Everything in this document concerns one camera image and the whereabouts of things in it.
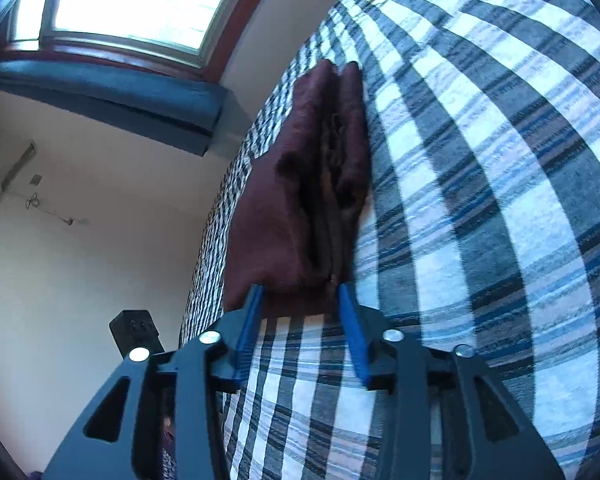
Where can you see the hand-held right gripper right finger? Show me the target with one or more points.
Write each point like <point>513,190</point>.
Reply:
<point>355,335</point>

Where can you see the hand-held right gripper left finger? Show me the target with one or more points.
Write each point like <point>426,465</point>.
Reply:
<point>250,330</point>

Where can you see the maroon cloth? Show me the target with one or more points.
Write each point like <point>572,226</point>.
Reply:
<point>280,200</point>

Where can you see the purple patterned cloth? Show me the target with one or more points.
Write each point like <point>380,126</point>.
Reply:
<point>168,445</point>

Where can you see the plaid bed sheet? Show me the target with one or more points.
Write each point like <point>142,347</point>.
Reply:
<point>480,160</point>

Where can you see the blue window seat cushion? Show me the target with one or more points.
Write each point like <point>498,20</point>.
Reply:
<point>105,95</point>

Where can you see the wooden framed window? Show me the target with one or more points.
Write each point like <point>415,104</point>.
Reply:
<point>130,0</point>

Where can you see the grey wall conduit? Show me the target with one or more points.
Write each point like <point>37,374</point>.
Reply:
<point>22,160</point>

